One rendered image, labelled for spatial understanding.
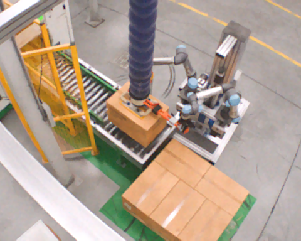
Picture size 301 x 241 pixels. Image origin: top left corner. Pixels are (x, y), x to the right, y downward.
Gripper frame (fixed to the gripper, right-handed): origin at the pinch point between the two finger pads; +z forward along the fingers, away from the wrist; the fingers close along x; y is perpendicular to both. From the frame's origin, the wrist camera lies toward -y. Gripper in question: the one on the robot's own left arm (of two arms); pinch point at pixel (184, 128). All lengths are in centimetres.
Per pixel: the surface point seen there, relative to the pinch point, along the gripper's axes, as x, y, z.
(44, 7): 90, 53, -178
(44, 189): 150, -33, -199
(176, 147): -10, 7, 67
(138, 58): 11, 55, -73
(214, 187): 3, -62, 67
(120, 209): 86, 17, 121
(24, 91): 106, 91, -88
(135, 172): 33, 37, 121
